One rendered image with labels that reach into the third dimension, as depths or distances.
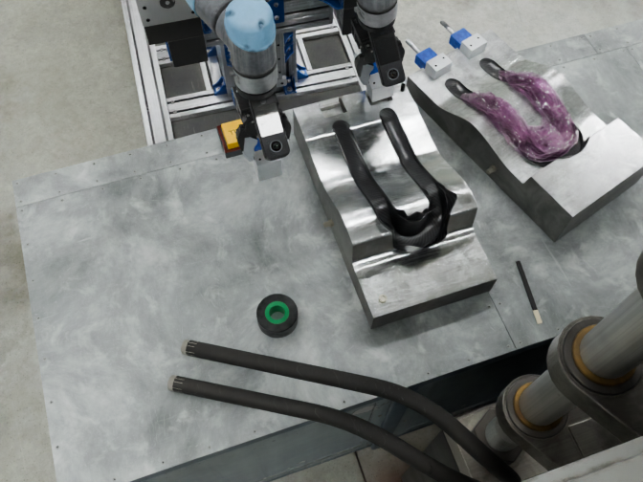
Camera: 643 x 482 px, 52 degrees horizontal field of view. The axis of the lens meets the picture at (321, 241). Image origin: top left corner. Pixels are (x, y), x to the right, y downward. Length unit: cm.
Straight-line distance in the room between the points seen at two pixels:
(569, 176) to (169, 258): 84
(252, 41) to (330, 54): 146
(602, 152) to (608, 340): 79
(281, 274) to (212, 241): 16
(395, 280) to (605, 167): 50
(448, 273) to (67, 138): 174
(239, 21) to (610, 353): 69
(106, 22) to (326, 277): 194
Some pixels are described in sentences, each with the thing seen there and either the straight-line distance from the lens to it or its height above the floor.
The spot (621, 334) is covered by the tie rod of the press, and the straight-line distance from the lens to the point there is 74.
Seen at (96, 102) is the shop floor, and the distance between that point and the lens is 275.
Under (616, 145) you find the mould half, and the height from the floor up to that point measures 91.
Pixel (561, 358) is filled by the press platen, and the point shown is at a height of 129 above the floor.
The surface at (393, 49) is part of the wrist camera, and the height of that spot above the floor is 109.
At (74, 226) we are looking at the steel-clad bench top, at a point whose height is 80.
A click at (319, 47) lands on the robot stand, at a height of 21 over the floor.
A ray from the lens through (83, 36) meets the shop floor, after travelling 300.
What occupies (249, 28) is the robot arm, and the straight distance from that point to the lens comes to 104.
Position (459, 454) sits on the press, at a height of 77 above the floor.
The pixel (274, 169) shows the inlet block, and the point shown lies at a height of 93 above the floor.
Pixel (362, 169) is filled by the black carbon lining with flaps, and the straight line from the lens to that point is 139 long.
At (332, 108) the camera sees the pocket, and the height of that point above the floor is 86.
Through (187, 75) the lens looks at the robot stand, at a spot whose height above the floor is 21.
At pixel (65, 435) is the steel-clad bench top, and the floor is 80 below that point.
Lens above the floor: 203
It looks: 62 degrees down
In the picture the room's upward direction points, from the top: 2 degrees clockwise
